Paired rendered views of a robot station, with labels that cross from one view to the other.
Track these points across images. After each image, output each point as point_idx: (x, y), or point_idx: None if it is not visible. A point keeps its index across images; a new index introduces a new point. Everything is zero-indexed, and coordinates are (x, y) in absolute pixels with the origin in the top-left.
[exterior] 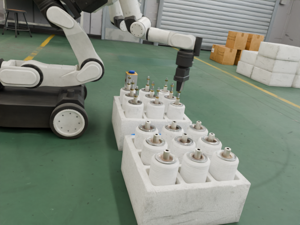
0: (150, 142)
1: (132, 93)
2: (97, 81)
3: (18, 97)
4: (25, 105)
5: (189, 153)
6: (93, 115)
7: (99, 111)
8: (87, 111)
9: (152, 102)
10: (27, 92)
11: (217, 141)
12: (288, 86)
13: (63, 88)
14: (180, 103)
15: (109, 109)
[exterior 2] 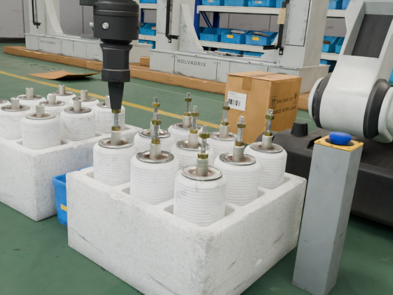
0: (88, 97)
1: (219, 130)
2: (316, 126)
3: None
4: (310, 131)
5: (40, 96)
6: (350, 242)
7: (372, 260)
8: (379, 246)
9: (161, 131)
10: (376, 144)
11: (4, 107)
12: None
13: (377, 154)
14: (109, 144)
15: (392, 285)
